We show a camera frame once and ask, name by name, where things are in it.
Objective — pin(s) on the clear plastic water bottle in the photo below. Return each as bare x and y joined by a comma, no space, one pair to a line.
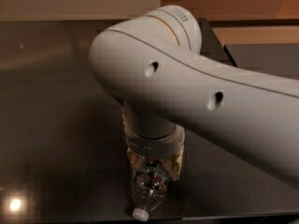
149,189

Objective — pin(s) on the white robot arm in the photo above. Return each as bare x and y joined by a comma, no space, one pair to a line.
153,62

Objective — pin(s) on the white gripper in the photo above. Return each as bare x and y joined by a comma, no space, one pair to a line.
155,146

